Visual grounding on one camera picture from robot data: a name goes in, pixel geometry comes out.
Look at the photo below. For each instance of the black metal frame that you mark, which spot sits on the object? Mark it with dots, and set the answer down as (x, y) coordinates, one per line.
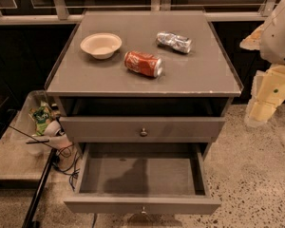
(28, 221)

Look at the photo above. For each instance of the crushed silver can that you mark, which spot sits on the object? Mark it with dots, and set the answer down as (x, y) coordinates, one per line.
(177, 42)

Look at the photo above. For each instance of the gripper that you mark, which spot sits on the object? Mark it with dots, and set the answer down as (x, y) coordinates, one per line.
(277, 37)

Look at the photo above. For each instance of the red soda can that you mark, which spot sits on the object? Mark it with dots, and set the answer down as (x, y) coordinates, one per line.
(143, 63)

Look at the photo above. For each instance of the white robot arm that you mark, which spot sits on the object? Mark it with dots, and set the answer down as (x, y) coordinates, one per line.
(269, 38)

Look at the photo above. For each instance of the white window railing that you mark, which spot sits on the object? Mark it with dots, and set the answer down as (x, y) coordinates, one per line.
(53, 7)

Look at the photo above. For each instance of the grey drawer cabinet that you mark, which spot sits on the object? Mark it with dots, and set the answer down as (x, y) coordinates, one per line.
(201, 83)

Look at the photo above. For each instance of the white crumpled cup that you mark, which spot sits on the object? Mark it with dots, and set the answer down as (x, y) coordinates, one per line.
(52, 129)

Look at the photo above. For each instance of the green snack bag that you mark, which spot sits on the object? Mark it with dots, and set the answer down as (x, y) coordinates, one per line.
(42, 116)

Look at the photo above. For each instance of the grey drawer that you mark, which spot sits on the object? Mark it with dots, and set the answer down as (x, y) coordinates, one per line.
(142, 129)
(134, 178)

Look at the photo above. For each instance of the white paper bowl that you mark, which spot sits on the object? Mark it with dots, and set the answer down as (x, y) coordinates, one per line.
(101, 45)

